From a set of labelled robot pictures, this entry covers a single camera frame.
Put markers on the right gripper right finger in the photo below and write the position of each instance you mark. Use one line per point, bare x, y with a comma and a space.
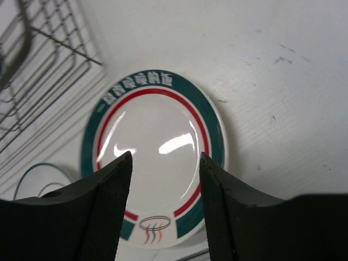
243, 223

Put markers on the white plate with flower motif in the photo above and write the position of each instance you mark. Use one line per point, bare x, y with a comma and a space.
40, 179

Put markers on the metal wire dish rack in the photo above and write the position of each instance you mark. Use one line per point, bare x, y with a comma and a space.
47, 54

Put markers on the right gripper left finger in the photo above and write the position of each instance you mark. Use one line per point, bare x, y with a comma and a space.
81, 221

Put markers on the green red rimmed plate back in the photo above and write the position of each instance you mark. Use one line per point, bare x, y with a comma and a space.
166, 122

